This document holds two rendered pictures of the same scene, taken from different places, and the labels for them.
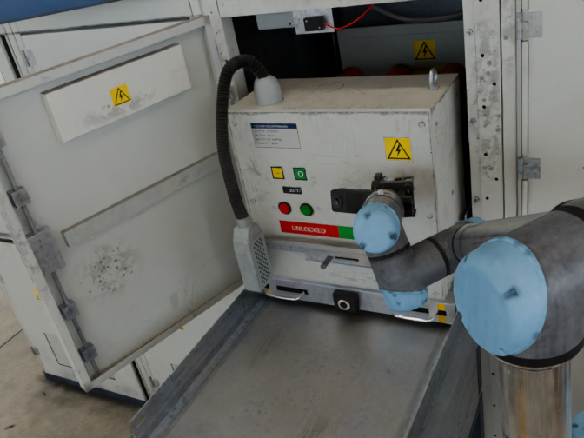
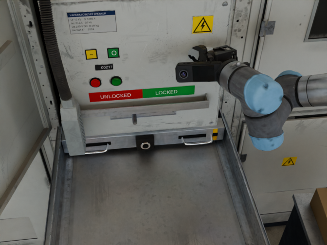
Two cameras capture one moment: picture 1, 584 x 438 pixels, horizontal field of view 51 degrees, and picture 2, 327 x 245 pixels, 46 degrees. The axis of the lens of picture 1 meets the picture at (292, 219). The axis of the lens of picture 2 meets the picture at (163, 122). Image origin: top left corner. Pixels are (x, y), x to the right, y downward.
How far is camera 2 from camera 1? 68 cm
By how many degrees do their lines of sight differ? 35
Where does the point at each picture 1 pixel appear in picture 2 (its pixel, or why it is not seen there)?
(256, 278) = (82, 145)
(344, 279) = (142, 127)
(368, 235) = (265, 102)
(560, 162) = (287, 22)
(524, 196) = (260, 47)
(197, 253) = (6, 134)
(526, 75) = not seen: outside the picture
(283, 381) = (133, 217)
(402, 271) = (277, 122)
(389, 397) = (214, 202)
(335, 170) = (147, 46)
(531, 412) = not seen: outside the picture
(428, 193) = not seen: hidden behind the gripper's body
